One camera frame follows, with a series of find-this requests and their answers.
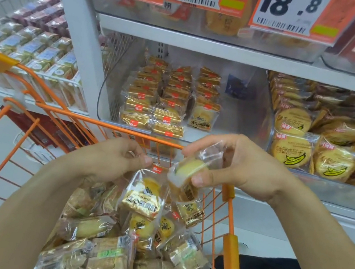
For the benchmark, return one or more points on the person's left hand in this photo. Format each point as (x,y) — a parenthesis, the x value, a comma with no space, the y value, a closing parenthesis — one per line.
(107,161)

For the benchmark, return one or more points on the person's right hand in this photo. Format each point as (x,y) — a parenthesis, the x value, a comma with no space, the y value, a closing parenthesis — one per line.
(252,173)

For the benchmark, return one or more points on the rows of egg yolk packets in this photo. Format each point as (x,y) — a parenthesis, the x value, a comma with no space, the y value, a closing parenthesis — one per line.
(139,98)

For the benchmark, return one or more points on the pile of pastry packets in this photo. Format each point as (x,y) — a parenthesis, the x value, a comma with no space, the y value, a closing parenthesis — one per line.
(108,257)

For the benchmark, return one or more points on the white metal store shelf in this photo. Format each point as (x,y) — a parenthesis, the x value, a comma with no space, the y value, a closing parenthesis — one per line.
(71,35)

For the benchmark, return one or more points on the person's left forearm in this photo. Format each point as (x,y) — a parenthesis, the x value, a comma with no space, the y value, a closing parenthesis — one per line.
(18,221)

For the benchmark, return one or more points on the group of banana biscuit packets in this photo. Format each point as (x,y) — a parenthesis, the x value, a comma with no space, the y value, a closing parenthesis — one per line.
(290,152)

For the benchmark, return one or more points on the red box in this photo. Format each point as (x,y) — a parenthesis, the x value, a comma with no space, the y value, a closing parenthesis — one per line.
(44,130)

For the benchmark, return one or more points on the blue paper label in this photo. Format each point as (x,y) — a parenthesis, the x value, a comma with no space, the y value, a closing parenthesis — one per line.
(237,87)

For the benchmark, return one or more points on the group of silver boxed cakes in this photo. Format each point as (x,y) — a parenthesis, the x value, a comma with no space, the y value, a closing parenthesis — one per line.
(35,46)

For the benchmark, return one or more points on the pile of golden cake packets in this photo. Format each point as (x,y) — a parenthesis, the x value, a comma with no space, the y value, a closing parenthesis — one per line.
(226,25)

